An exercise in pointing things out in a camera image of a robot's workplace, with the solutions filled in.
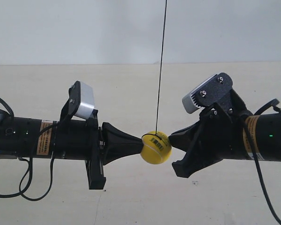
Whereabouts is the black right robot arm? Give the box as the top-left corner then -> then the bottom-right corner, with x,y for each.
169,99 -> 281,178

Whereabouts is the yellow tennis ball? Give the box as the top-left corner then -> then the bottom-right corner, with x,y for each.
140,131 -> 172,165

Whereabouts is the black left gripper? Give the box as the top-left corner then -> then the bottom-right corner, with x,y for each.
54,109 -> 143,189

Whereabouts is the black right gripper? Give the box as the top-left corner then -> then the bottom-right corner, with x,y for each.
169,101 -> 251,178

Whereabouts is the black hanging string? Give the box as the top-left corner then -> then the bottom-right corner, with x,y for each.
155,0 -> 168,136

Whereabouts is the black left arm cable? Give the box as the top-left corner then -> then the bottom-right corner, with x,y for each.
0,93 -> 71,201

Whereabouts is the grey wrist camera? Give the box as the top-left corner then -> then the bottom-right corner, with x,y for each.
182,72 -> 233,114
60,80 -> 95,121

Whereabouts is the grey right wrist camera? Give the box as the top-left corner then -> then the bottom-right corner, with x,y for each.
182,72 -> 233,114

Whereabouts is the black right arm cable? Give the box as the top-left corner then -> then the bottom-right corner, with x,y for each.
238,98 -> 281,225

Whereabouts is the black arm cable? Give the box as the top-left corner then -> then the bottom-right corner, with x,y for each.
238,98 -> 281,225
0,93 -> 71,201

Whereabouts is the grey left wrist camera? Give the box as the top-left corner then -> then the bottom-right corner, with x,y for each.
60,80 -> 95,121

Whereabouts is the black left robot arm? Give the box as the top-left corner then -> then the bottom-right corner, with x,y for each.
0,109 -> 143,190

